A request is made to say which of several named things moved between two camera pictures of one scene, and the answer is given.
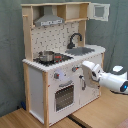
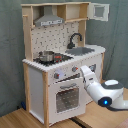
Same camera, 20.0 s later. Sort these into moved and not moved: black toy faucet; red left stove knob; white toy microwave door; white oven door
Moved: white oven door
Not moved: white toy microwave door; black toy faucet; red left stove knob
